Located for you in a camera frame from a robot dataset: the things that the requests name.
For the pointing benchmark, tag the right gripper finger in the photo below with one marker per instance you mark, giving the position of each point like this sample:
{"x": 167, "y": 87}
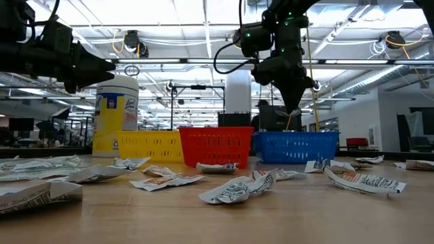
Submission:
{"x": 280, "y": 88}
{"x": 295, "y": 91}

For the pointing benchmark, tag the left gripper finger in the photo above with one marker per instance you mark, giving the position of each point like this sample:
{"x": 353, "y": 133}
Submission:
{"x": 88, "y": 62}
{"x": 88, "y": 78}

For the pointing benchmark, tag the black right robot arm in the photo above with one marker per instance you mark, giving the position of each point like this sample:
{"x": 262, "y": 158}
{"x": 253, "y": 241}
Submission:
{"x": 288, "y": 10}

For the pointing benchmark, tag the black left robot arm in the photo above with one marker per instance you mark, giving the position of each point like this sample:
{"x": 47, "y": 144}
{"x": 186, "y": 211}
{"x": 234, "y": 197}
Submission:
{"x": 13, "y": 61}

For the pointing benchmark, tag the person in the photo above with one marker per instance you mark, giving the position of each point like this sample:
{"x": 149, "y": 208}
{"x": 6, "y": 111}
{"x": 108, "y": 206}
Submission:
{"x": 262, "y": 102}

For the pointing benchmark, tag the black equipment box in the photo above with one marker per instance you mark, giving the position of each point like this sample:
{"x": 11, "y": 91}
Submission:
{"x": 271, "y": 118}

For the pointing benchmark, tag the white room column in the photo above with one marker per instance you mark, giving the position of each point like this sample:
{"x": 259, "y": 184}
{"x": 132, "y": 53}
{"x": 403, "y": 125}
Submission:
{"x": 238, "y": 91}

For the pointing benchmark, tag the yellow wipes canister white lid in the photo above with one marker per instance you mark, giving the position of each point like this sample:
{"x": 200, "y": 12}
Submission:
{"x": 115, "y": 115}

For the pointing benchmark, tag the blue plastic basket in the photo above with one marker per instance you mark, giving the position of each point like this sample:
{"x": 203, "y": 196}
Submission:
{"x": 295, "y": 147}

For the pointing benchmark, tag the black plastic basket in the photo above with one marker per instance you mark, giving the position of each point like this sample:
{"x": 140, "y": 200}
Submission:
{"x": 234, "y": 120}

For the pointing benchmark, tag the black monitor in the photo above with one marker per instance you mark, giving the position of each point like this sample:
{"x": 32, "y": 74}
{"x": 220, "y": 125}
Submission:
{"x": 21, "y": 124}

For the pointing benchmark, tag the long ceiling light strip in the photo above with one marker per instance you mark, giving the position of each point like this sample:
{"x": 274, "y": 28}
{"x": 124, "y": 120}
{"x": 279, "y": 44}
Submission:
{"x": 356, "y": 61}

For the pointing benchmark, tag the red bin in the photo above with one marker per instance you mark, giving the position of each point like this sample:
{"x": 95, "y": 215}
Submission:
{"x": 356, "y": 142}

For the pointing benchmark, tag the red plastic basket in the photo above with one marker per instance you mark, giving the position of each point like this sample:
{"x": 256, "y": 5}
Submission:
{"x": 217, "y": 147}

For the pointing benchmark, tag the yellow plastic basket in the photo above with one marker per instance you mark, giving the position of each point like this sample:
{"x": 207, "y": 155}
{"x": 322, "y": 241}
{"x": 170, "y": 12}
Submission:
{"x": 149, "y": 145}

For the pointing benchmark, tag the green striped bandage strip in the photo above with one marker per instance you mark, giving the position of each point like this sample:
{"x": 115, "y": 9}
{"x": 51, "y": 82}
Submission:
{"x": 34, "y": 174}

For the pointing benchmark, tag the dark office furniture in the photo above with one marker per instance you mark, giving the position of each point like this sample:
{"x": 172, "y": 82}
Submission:
{"x": 420, "y": 128}

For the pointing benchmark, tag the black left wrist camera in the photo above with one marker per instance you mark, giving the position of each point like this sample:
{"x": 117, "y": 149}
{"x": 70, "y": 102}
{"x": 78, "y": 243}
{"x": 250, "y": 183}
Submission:
{"x": 57, "y": 37}

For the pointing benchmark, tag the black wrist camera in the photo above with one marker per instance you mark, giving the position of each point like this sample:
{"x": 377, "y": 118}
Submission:
{"x": 57, "y": 37}
{"x": 254, "y": 40}

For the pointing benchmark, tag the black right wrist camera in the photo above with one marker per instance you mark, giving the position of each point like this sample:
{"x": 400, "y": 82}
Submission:
{"x": 254, "y": 40}

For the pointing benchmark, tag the silver ceiling duct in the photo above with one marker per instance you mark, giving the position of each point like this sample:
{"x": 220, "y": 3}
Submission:
{"x": 373, "y": 81}

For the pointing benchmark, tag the black stand frame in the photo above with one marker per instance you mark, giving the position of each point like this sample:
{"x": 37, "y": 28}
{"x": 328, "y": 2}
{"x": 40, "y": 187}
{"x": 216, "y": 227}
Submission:
{"x": 198, "y": 87}

